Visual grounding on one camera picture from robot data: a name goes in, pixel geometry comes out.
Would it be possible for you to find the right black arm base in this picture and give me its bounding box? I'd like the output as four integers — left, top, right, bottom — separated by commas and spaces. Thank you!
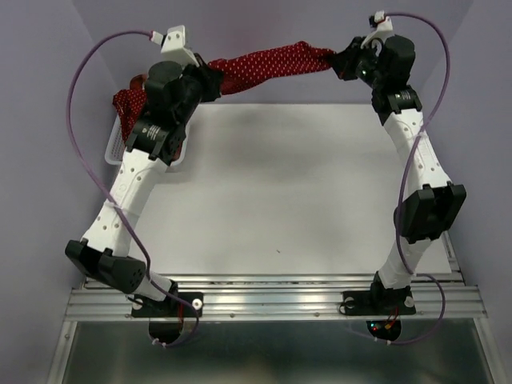
338, 290, 417, 317

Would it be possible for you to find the white plastic basket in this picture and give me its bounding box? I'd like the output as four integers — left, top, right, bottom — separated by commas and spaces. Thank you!
104, 116, 190, 167

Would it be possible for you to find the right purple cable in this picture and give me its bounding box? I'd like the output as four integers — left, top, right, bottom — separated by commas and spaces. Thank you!
346, 11, 450, 346

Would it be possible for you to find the red plaid skirt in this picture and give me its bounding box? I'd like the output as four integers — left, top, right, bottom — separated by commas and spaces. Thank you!
129, 74, 147, 90

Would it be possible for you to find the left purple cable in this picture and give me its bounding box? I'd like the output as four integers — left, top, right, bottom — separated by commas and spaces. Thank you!
70, 30, 200, 348

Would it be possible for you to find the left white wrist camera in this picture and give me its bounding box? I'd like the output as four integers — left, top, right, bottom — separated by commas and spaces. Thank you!
150, 25, 200, 67

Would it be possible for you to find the aluminium rail frame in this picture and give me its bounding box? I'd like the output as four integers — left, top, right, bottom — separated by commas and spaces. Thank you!
47, 236, 507, 383

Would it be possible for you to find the red polka dot skirt pile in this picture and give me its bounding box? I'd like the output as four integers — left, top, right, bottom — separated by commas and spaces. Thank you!
112, 89, 146, 143

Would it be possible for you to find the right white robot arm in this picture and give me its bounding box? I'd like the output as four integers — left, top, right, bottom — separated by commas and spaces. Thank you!
332, 35, 466, 316

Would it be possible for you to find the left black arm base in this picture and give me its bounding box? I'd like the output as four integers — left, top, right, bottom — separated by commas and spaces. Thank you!
126, 291, 204, 318

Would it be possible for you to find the purple cable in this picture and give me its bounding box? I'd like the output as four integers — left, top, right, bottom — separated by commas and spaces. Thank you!
346, 11, 450, 346
70, 30, 200, 348

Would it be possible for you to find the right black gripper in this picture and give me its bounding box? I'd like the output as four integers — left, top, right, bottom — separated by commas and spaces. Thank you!
329, 37, 386, 90

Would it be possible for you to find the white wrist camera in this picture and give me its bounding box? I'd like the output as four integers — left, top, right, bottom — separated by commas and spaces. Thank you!
360, 10, 394, 48
150, 25, 200, 67

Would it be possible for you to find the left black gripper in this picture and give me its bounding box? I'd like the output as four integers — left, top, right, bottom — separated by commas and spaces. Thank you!
178, 53, 224, 125

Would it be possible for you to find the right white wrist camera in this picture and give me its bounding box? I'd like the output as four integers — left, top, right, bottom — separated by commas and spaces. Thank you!
360, 10, 394, 48

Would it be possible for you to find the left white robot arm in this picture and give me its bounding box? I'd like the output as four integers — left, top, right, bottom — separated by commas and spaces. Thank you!
65, 62, 223, 315

